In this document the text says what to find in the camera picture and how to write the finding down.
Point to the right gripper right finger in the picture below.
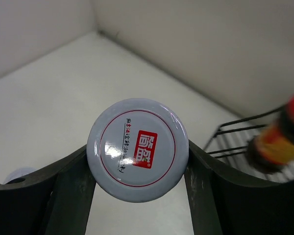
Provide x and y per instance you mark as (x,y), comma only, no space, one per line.
(225,201)

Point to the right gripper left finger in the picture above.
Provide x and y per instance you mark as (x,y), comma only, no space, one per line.
(54,200)

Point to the white lid spice jar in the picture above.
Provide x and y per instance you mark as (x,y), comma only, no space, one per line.
(137,150)

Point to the black wire rack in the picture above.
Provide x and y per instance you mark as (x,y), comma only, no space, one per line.
(230,140)

